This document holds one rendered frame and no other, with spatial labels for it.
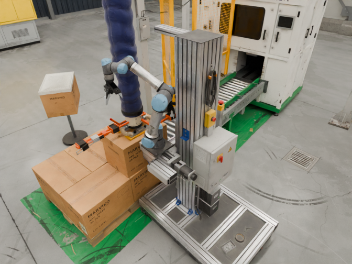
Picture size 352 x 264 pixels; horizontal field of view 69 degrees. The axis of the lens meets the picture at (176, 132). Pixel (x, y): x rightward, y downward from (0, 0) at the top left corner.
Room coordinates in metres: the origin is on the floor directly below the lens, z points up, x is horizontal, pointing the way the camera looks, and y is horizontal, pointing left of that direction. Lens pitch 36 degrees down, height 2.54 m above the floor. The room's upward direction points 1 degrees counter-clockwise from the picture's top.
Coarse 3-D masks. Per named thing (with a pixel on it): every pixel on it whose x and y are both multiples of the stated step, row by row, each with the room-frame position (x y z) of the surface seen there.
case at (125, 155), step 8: (112, 136) 2.12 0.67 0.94; (120, 136) 2.11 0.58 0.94; (104, 144) 2.15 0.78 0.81; (112, 144) 2.03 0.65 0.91; (120, 144) 1.98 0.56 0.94; (128, 144) 1.98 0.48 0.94; (136, 144) 2.01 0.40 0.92; (112, 152) 2.05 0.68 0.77; (120, 152) 1.93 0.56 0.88; (128, 152) 1.94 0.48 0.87; (136, 152) 2.00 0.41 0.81; (112, 160) 2.08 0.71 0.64; (120, 160) 1.95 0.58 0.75; (128, 160) 1.93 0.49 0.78; (136, 160) 1.99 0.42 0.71; (144, 160) 2.06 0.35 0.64; (120, 168) 1.98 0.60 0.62; (128, 168) 1.91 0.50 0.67; (136, 168) 1.98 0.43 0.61; (128, 176) 1.90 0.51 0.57
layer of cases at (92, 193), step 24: (96, 144) 2.49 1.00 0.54; (48, 168) 2.07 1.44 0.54; (72, 168) 2.06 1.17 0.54; (96, 168) 2.06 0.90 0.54; (144, 168) 2.05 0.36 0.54; (48, 192) 1.93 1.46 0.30; (72, 192) 1.72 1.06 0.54; (96, 192) 1.71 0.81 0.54; (120, 192) 1.78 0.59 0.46; (144, 192) 2.02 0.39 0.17; (72, 216) 1.61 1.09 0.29; (96, 216) 1.54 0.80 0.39
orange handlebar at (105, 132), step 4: (144, 112) 2.35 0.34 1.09; (124, 120) 2.19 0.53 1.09; (144, 120) 2.19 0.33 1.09; (164, 120) 2.20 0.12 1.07; (124, 124) 2.13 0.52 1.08; (148, 124) 2.13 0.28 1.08; (108, 128) 2.06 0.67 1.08; (104, 132) 1.99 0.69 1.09; (108, 132) 2.00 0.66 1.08; (104, 136) 1.96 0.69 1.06; (88, 140) 1.89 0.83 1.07
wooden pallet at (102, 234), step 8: (48, 200) 2.04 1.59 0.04; (128, 208) 1.82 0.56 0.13; (136, 208) 1.90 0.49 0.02; (64, 216) 1.79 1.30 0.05; (120, 216) 1.79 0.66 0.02; (128, 216) 1.80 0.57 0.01; (112, 224) 1.69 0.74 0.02; (104, 232) 1.60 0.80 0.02; (88, 240) 1.49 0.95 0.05; (96, 240) 1.48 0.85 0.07
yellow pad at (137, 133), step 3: (144, 126) 2.23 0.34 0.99; (147, 126) 2.25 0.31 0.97; (144, 129) 2.19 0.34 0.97; (132, 132) 2.15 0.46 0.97; (135, 132) 2.12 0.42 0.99; (138, 132) 2.15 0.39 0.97; (141, 132) 2.15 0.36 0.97; (144, 132) 2.16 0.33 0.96; (135, 135) 2.10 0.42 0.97; (138, 135) 2.11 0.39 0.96; (129, 138) 2.05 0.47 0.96; (132, 138) 2.05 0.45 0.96
